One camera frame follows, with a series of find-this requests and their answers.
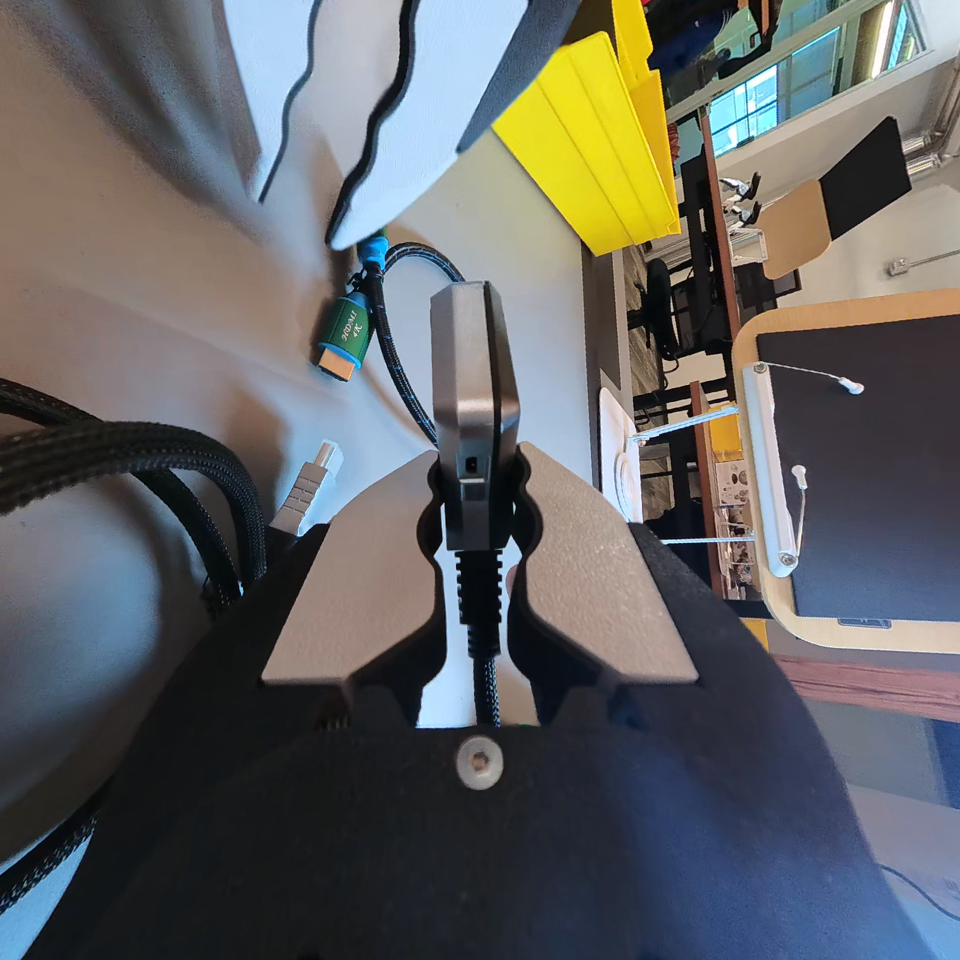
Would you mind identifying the black office chair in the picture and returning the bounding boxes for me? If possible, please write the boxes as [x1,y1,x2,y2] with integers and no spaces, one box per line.
[641,258,710,361]

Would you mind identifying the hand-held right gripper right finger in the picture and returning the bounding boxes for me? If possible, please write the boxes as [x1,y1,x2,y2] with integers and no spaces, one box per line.
[510,442,700,685]

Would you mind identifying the small black wooden panel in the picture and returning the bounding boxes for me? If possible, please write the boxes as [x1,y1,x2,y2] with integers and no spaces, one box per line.
[761,116,915,280]

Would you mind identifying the yellow plastic bin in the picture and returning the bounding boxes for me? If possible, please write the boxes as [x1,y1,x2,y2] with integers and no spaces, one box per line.
[491,0,684,256]

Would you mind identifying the white picture card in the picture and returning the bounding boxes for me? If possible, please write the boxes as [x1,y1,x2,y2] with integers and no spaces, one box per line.
[712,461,751,511]

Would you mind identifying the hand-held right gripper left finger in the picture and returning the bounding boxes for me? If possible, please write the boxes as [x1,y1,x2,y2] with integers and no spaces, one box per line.
[260,450,449,687]

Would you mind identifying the black board with wooden rim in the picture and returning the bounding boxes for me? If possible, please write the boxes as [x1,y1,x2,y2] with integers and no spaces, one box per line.
[731,288,960,650]

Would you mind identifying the wooden desk with white card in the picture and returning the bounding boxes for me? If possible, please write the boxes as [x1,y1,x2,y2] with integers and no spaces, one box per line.
[686,378,755,601]

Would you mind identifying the wooden post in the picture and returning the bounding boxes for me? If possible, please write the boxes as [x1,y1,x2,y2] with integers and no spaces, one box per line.
[765,652,960,725]

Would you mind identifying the wooden desk with black legs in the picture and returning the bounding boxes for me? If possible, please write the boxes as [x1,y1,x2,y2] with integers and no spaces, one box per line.
[678,112,744,361]

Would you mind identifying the grey tape strip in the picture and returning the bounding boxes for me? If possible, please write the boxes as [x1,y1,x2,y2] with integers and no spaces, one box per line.
[581,243,635,391]

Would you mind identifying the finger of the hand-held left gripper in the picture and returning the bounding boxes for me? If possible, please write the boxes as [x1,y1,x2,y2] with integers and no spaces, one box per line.
[326,0,528,252]
[225,0,325,204]

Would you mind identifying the braided HDMI cable green plugs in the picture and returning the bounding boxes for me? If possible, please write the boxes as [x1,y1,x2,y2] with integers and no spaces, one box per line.
[313,232,468,451]

